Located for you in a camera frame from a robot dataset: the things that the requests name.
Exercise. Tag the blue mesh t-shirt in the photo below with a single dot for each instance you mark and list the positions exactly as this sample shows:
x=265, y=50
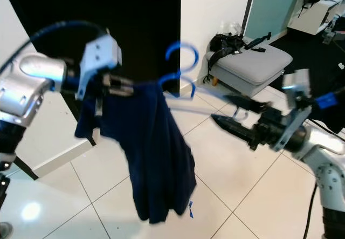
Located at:
x=156, y=158

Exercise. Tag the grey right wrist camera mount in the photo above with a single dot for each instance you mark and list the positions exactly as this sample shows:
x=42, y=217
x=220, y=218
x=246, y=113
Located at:
x=296, y=88

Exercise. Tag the teal glass panel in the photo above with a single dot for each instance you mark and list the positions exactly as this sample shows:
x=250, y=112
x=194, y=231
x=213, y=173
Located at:
x=272, y=4

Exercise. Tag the white low cabinet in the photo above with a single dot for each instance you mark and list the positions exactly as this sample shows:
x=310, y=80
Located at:
x=310, y=20

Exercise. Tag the grey upholstered ottoman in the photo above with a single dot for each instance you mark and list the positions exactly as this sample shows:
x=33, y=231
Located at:
x=253, y=66

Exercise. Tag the dark blue carpet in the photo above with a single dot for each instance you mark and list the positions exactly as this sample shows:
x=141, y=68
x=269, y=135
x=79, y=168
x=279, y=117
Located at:
x=318, y=55

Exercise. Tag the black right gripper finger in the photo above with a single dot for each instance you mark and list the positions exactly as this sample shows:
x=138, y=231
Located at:
x=236, y=130
x=247, y=104

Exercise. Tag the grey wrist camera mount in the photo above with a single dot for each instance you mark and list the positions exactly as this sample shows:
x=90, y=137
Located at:
x=102, y=53
x=296, y=88

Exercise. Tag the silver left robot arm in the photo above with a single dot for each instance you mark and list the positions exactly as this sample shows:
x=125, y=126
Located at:
x=27, y=88

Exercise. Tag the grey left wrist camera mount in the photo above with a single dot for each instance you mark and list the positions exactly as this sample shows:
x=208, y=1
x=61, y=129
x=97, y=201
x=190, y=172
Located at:
x=102, y=53

